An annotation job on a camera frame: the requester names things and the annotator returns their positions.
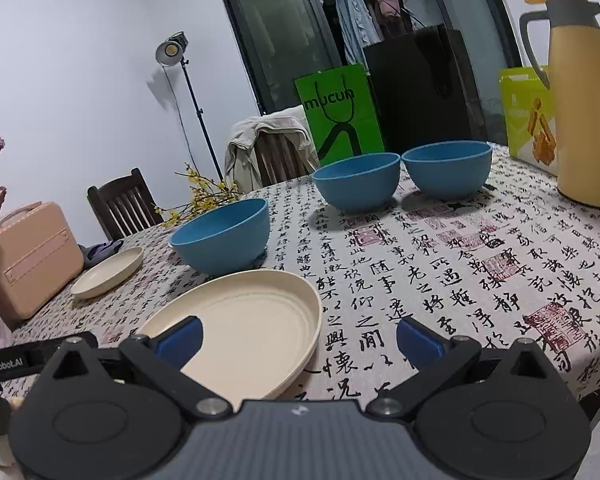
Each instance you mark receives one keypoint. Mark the green paper bag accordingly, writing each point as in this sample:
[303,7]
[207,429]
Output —
[365,125]

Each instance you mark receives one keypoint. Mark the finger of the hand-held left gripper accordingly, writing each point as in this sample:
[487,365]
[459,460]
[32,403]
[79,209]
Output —
[87,339]

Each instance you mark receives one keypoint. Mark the studio lamp on stand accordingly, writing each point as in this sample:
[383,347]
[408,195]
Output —
[170,50]

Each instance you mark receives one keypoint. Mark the yellow thermos jug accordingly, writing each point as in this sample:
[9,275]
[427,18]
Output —
[585,135]

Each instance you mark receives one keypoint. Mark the pink hard suitcase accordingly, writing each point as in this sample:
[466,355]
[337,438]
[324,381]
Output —
[30,265]

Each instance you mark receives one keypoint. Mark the calligraphy printed tablecloth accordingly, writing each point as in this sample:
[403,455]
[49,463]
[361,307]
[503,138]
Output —
[430,285]

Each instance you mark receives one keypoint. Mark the wooden chair under jacket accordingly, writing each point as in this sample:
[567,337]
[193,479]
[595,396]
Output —
[280,160]

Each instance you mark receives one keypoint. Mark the chair with beige jacket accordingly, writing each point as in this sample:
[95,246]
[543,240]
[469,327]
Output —
[240,150]

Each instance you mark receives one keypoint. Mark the yellow flower branch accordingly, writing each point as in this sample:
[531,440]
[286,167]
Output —
[205,197]

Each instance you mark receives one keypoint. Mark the cream round plate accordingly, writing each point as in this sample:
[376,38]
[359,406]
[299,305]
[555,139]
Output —
[250,325]
[105,274]

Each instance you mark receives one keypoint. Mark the person's left hand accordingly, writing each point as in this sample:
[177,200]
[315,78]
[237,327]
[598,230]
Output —
[0,455]

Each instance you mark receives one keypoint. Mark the dark framed glass door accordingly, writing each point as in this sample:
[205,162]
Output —
[275,35]

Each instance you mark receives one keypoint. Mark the hanging blue shirt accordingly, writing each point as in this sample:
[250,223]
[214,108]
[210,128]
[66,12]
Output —
[355,25]

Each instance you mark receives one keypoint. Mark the dark wooden chair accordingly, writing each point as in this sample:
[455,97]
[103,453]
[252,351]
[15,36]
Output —
[125,205]

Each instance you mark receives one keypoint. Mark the black paper bag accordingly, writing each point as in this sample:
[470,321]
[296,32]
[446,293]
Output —
[420,100]

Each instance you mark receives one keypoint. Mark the yellow-green snack box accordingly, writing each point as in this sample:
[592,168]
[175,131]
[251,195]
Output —
[520,120]

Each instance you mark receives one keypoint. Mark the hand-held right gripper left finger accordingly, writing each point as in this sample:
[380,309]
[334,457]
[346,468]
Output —
[182,342]

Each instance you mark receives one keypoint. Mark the blue bowl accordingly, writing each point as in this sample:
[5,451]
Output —
[447,175]
[220,245]
[357,187]

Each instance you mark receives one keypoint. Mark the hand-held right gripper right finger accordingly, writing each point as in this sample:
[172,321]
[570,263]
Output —
[415,342]

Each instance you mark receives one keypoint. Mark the purple grey cloth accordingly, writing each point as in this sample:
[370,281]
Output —
[100,252]

